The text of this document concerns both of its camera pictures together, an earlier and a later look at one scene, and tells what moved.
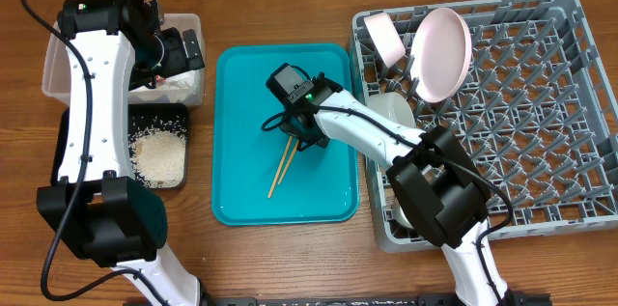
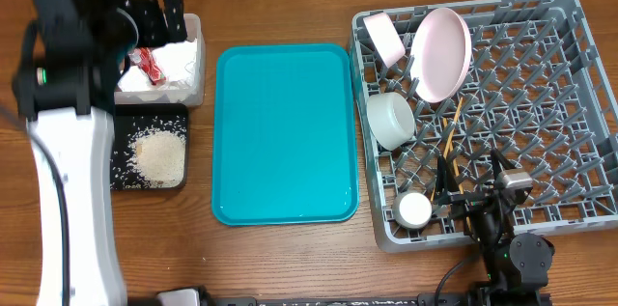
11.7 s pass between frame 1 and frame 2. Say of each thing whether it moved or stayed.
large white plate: stayed
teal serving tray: stayed
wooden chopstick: moved
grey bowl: stayed
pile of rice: stayed
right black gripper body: moved
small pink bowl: stayed
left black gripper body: moved
